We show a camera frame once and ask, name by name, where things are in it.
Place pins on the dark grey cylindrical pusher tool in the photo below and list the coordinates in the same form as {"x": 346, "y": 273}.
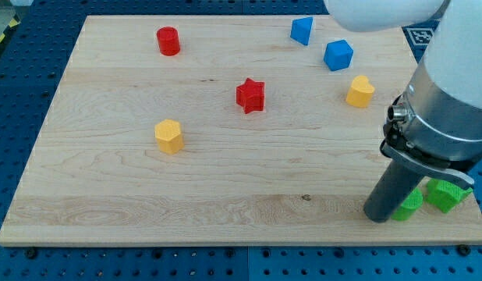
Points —
{"x": 389, "y": 192}

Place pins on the blue cube block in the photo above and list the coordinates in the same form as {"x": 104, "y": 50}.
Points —
{"x": 338, "y": 55}

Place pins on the red cylinder block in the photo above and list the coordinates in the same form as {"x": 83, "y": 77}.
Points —
{"x": 168, "y": 41}

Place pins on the black and white fiducial marker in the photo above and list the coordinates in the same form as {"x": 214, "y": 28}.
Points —
{"x": 419, "y": 36}

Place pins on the light wooden board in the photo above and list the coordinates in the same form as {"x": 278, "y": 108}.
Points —
{"x": 296, "y": 173}

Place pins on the yellow heart block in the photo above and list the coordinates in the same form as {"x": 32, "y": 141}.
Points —
{"x": 360, "y": 92}

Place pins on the red star block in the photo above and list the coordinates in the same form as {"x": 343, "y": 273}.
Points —
{"x": 250, "y": 95}

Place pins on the yellow hexagon block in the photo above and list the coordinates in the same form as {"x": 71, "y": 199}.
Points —
{"x": 169, "y": 136}

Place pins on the green angular block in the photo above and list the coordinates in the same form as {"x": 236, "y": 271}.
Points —
{"x": 445, "y": 195}

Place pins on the green round block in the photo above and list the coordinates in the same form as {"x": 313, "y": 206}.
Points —
{"x": 410, "y": 205}

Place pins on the blue triangular prism block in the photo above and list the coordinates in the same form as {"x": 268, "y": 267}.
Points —
{"x": 301, "y": 30}

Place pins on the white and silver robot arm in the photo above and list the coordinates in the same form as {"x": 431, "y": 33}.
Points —
{"x": 434, "y": 127}

